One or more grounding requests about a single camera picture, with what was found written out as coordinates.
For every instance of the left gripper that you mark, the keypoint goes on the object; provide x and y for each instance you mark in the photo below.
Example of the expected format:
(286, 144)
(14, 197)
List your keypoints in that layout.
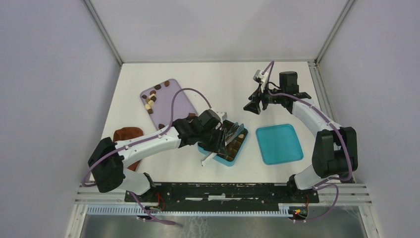
(216, 146)

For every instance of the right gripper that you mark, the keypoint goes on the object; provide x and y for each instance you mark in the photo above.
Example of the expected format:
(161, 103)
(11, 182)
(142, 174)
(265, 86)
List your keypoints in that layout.
(256, 97)

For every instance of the metal kitchen tongs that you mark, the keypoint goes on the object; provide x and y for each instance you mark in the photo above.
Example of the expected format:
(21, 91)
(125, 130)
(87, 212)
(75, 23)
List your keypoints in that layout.
(229, 134)

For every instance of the teal chocolate box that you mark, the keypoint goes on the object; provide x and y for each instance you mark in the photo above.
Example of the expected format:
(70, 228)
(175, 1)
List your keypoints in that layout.
(236, 148)

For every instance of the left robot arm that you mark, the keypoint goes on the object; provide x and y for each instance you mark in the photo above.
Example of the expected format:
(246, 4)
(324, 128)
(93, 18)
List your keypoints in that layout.
(110, 160)

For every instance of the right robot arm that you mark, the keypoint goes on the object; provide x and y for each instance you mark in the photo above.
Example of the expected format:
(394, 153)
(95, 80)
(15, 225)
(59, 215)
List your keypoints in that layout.
(334, 156)

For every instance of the teal box lid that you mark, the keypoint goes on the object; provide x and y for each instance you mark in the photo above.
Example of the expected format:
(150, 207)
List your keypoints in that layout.
(279, 144)

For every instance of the purple tray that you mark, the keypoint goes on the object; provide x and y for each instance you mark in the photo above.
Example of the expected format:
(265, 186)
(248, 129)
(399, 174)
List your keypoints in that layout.
(164, 104)

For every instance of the brown cloth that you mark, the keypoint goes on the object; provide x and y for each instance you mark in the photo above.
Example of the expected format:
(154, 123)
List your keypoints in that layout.
(126, 133)

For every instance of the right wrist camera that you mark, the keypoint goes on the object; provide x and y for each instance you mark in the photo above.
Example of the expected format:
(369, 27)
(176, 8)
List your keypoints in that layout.
(261, 77)

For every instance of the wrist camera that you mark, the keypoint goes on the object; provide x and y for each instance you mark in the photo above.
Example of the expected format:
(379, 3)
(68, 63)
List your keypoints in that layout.
(222, 116)
(261, 77)

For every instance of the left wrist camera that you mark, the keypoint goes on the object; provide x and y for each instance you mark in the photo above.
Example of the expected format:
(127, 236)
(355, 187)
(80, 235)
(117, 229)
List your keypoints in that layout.
(222, 116)

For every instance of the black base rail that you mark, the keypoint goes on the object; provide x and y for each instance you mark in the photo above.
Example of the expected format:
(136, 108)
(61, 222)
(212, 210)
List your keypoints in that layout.
(225, 197)

